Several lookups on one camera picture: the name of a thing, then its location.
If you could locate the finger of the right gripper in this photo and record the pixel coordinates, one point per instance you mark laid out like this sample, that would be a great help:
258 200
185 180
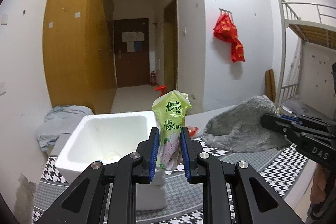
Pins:
282 126
302 118

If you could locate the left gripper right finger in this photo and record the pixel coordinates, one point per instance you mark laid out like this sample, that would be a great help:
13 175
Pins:
232 193

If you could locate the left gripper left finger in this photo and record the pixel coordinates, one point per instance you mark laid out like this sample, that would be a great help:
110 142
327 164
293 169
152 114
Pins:
107 193

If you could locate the grey towel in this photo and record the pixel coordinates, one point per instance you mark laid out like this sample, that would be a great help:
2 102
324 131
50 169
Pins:
238 130

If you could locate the green tissue packet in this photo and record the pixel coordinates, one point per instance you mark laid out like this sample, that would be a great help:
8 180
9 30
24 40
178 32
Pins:
170 111

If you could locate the person's right hand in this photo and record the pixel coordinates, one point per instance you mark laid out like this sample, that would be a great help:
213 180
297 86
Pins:
322 202

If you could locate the houndstooth table mat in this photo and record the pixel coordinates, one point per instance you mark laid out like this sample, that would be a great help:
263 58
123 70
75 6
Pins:
286 171

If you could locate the white styrofoam box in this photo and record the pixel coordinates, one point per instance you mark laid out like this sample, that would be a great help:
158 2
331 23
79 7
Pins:
106 138

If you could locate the light blue crumpled cloth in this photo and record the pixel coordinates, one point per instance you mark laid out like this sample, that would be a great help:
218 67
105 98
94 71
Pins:
60 120

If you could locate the red snack packet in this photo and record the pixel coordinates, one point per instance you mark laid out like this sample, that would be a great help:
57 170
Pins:
193 131

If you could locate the red hanging bag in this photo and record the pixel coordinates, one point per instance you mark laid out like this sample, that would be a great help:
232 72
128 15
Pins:
226 31

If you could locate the white lotion pump bottle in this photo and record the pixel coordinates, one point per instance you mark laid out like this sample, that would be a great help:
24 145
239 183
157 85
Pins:
161 89

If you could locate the red fire extinguisher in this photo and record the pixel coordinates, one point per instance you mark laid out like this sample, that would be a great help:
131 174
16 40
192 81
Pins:
153 78

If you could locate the wooden wardrobe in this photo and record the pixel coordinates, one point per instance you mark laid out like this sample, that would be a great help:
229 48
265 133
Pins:
77 53

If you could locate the side wooden door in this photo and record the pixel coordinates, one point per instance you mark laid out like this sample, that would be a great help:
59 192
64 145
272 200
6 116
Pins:
170 45

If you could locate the dark brown entrance door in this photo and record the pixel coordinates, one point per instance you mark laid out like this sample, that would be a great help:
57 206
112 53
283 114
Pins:
131 49

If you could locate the wooden sticks by wall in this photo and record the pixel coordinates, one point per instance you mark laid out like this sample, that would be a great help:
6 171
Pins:
270 89

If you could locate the metal bunk bed frame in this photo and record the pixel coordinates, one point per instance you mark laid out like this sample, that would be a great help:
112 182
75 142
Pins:
304 37

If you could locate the white wall socket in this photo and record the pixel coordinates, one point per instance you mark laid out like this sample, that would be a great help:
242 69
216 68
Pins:
2 88

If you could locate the white wall switch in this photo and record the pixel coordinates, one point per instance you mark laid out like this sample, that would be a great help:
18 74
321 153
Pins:
4 19

